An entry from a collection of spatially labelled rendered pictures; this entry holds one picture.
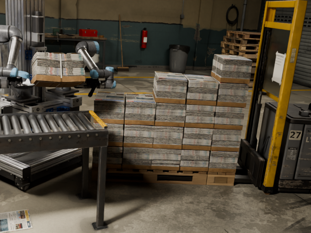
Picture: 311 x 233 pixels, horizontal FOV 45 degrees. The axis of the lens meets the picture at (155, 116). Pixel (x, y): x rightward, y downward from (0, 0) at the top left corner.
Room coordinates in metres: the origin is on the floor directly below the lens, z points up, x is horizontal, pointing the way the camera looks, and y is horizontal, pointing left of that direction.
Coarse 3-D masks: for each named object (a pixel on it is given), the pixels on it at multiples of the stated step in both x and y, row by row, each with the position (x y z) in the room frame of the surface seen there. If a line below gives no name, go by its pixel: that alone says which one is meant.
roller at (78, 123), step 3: (72, 114) 2.90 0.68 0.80; (75, 114) 2.92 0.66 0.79; (72, 117) 2.85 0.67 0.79; (75, 117) 2.81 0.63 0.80; (75, 120) 2.76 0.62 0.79; (78, 120) 2.74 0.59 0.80; (75, 123) 2.73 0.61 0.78; (78, 123) 2.68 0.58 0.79; (81, 123) 2.67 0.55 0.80; (78, 126) 2.65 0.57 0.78; (81, 126) 2.61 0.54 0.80; (84, 126) 2.61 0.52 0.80; (81, 129) 2.57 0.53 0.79; (84, 129) 2.54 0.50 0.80; (87, 129) 2.56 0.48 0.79
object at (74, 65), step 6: (66, 54) 2.96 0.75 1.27; (72, 54) 2.98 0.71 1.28; (78, 54) 3.00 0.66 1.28; (66, 60) 2.94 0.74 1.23; (72, 60) 2.96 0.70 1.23; (78, 60) 2.98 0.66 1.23; (66, 66) 2.93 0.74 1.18; (72, 66) 2.95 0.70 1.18; (78, 66) 2.97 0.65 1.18; (66, 72) 2.92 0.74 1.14; (72, 72) 2.93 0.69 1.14; (78, 72) 2.96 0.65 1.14; (84, 72) 2.98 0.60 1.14; (66, 84) 2.96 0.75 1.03; (72, 84) 3.00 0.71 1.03; (78, 84) 3.04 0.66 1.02
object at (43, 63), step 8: (40, 56) 2.86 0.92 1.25; (48, 56) 2.88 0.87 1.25; (56, 56) 2.92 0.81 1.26; (32, 64) 3.03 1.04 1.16; (40, 64) 2.84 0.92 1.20; (48, 64) 2.87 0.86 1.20; (56, 64) 2.89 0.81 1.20; (32, 72) 3.03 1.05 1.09; (40, 72) 2.82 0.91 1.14; (48, 72) 2.85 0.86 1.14; (56, 72) 2.88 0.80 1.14; (40, 80) 2.80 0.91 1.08
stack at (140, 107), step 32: (96, 96) 3.47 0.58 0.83; (128, 96) 3.58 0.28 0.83; (96, 128) 3.33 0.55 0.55; (128, 128) 3.36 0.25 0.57; (160, 128) 3.40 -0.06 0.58; (192, 128) 3.44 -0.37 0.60; (96, 160) 3.34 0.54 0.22; (128, 160) 3.37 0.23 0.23; (160, 160) 3.41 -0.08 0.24; (192, 160) 3.44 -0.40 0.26
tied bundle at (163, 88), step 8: (160, 80) 3.40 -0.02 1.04; (168, 80) 3.41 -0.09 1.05; (176, 80) 3.42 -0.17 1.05; (184, 80) 3.43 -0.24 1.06; (160, 88) 3.40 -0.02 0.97; (168, 88) 3.41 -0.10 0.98; (176, 88) 3.42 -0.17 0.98; (184, 88) 3.43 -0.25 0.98; (160, 96) 3.40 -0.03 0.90; (168, 96) 3.41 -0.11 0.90; (176, 96) 3.42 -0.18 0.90; (184, 96) 3.42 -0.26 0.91
